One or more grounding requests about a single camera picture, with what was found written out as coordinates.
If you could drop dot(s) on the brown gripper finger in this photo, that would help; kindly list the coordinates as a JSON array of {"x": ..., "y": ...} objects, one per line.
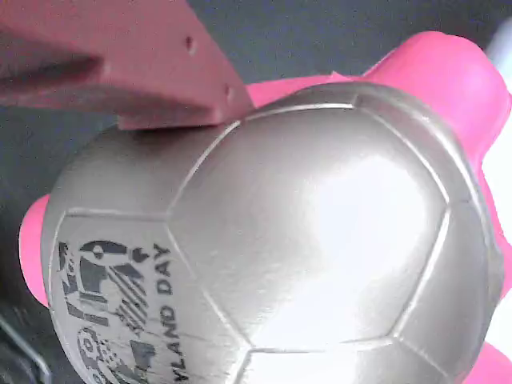
[{"x": 152, "y": 60}]

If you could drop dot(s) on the pink turtle toy silver shell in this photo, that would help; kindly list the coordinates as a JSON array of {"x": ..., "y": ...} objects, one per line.
[{"x": 320, "y": 240}]

